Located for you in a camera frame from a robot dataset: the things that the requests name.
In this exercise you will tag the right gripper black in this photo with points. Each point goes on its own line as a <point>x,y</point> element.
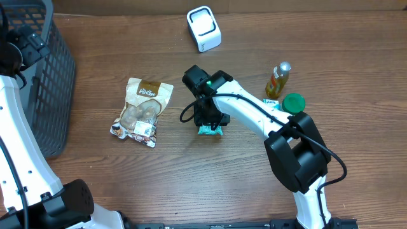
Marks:
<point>211,119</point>

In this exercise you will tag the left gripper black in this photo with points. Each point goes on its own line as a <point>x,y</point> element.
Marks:
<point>34,48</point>

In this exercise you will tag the teal snack packet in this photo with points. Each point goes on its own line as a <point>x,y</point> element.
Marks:
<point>207,130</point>

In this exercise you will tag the brown snack bag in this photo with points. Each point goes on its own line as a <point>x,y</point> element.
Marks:
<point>145,101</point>

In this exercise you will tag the teal tissue pack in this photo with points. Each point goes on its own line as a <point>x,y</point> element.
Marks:
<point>274,104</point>

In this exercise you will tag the yellow liquid bottle silver cap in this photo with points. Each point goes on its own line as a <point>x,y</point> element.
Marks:
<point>278,80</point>

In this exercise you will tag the green lid white jar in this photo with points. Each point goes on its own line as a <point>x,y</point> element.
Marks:
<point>293,103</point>

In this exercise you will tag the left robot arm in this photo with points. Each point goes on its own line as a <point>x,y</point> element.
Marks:
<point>33,195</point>

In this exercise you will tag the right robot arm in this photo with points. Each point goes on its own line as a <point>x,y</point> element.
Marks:
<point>295,149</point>

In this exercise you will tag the white barcode scanner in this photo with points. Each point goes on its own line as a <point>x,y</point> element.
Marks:
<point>203,28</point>

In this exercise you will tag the grey plastic mesh basket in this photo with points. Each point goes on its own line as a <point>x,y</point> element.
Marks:
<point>47,87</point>

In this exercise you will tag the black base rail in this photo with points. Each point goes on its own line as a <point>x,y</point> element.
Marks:
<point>335,223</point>

